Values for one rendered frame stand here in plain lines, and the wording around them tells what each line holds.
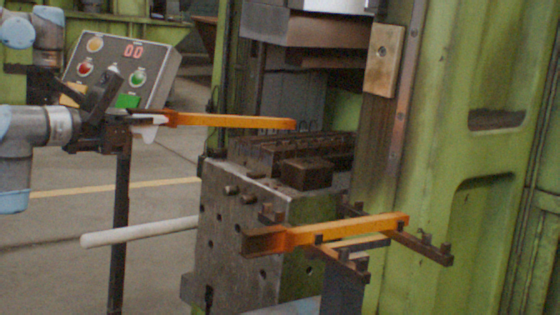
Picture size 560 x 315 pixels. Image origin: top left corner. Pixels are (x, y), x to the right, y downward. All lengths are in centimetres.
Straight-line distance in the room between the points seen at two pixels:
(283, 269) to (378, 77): 54
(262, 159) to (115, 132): 58
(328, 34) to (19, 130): 89
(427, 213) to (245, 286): 54
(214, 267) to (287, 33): 70
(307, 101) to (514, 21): 70
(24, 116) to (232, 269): 83
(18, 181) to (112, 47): 101
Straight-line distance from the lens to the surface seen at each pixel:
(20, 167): 127
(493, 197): 195
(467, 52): 160
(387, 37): 164
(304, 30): 175
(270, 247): 119
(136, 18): 662
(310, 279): 181
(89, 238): 206
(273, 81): 206
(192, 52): 1092
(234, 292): 189
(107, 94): 131
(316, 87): 219
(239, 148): 188
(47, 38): 187
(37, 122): 126
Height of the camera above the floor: 142
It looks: 14 degrees down
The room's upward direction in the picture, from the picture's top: 7 degrees clockwise
